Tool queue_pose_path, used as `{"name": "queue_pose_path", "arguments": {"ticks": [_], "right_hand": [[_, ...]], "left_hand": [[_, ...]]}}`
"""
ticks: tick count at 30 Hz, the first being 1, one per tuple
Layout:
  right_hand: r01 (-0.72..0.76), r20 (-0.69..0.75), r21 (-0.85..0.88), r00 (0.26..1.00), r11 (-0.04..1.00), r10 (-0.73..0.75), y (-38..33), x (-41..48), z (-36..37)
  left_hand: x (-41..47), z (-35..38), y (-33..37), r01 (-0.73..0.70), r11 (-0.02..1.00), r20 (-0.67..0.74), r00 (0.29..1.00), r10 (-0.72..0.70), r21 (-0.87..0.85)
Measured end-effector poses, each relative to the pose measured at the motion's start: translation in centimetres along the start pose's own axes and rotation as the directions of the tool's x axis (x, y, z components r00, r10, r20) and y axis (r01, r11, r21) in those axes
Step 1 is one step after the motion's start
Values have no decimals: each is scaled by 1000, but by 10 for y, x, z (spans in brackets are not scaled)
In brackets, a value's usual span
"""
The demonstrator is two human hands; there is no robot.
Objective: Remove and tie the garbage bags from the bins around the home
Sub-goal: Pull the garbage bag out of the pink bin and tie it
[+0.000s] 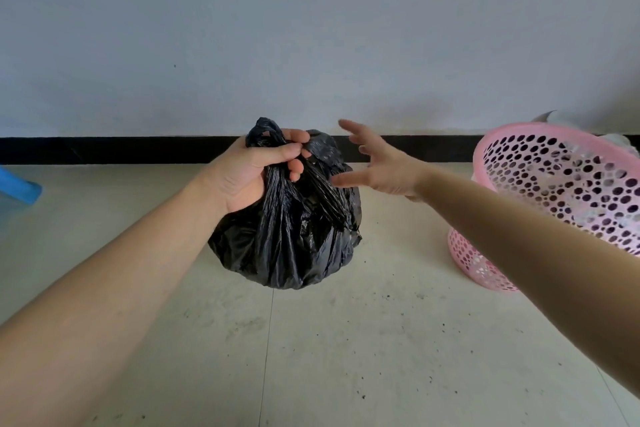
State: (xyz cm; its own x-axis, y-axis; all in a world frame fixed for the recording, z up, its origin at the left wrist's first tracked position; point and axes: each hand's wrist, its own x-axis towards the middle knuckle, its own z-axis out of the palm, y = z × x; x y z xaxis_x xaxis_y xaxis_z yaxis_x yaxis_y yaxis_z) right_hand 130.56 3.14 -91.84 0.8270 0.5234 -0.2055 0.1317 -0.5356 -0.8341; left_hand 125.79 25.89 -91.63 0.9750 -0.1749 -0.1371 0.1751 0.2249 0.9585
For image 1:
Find person's left hand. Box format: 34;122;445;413
199;128;312;216

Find person's right hand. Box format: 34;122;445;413
331;119;433;203

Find black plastic garbage bag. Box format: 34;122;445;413
207;116;363;291

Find person's left forearm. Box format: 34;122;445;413
0;166;231;427

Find person's right forearm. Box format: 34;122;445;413
415;165;640;398

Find pink perforated plastic basket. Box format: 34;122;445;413
447;122;640;292

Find light grey sock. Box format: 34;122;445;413
597;133;640;158
531;110;596;126

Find blue plastic stool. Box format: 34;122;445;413
0;165;43;206

